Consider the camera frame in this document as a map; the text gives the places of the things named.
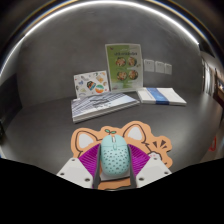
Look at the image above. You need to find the grey patterned book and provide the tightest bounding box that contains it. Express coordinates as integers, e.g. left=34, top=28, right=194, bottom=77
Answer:
left=70, top=91, right=141, bottom=124

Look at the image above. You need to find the green food poster card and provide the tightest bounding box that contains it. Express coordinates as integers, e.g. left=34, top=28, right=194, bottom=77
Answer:
left=104, top=42, right=145, bottom=93

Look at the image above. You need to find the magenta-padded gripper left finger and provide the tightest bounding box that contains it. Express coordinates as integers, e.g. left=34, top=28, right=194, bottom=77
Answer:
left=56, top=143, right=103, bottom=190

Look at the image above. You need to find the small white sticker card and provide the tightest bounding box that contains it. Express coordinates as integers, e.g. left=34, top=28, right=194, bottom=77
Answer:
left=73, top=70, right=111, bottom=100

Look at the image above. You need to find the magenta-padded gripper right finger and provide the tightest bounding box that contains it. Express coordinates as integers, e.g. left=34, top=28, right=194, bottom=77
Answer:
left=128, top=143, right=173, bottom=189

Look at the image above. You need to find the mint green computer mouse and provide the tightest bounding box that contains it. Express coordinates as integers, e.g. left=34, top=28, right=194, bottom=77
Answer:
left=99, top=134, right=131, bottom=177

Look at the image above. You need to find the orange cat-shaped mouse pad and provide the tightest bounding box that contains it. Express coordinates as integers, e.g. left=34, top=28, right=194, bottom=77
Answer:
left=70, top=120, right=174, bottom=192

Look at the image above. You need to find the white book with blue band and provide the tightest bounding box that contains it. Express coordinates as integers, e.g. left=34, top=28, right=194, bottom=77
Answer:
left=136, top=87, right=188, bottom=107

